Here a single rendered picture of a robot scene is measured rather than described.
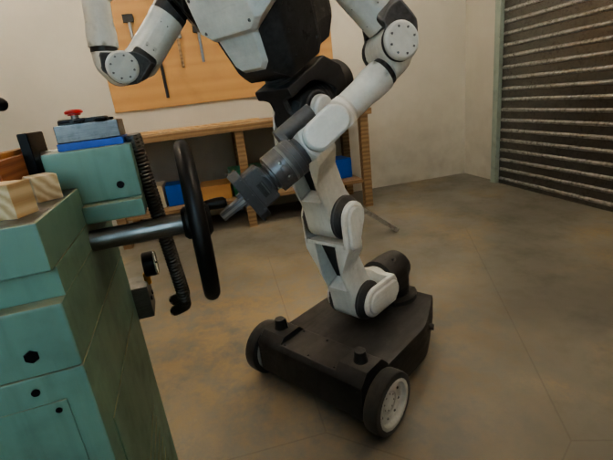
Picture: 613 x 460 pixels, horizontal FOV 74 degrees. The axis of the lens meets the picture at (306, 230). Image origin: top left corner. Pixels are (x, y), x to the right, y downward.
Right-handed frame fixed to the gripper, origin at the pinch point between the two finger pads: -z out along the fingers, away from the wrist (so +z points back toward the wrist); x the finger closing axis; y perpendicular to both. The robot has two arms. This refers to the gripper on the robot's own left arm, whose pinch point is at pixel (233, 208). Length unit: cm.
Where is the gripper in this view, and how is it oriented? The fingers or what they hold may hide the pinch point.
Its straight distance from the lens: 87.2
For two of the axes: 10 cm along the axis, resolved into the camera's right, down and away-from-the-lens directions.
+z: 7.6, -6.5, 0.7
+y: 2.7, 2.2, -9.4
